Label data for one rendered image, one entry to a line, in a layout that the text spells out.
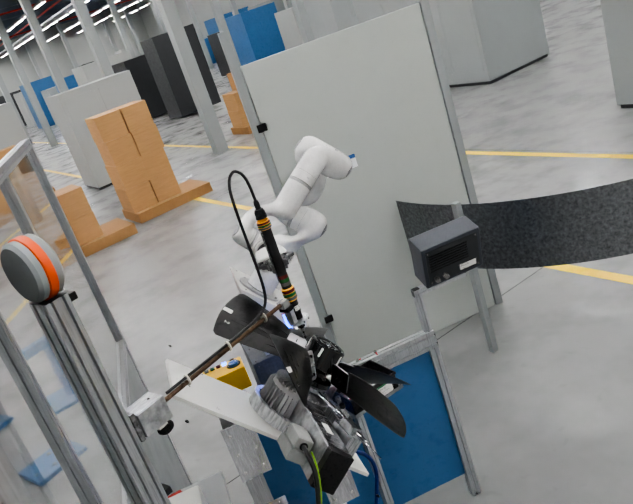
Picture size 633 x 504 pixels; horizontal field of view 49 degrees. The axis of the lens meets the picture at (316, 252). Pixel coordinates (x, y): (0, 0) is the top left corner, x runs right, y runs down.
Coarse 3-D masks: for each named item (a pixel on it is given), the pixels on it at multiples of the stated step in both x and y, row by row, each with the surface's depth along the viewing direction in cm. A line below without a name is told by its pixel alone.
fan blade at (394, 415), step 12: (348, 384) 216; (360, 384) 211; (348, 396) 219; (360, 396) 214; (372, 396) 209; (384, 396) 200; (372, 408) 213; (384, 408) 207; (396, 408) 197; (384, 420) 212; (396, 420) 206; (396, 432) 212
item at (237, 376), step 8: (240, 360) 265; (224, 368) 264; (232, 368) 261; (240, 368) 260; (216, 376) 260; (224, 376) 259; (232, 376) 260; (240, 376) 261; (248, 376) 262; (232, 384) 261; (240, 384) 262; (248, 384) 263
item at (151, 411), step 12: (144, 396) 185; (156, 396) 183; (132, 408) 181; (144, 408) 179; (156, 408) 181; (168, 408) 184; (132, 420) 177; (144, 420) 178; (156, 420) 181; (144, 432) 178
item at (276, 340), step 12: (276, 336) 196; (276, 348) 191; (288, 348) 198; (300, 348) 206; (288, 360) 193; (300, 360) 201; (288, 372) 189; (300, 372) 198; (300, 384) 194; (300, 396) 188
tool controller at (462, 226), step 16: (448, 224) 277; (464, 224) 274; (416, 240) 273; (432, 240) 271; (448, 240) 269; (464, 240) 271; (416, 256) 274; (432, 256) 269; (448, 256) 272; (464, 256) 275; (480, 256) 279; (416, 272) 282; (432, 272) 273; (448, 272) 276
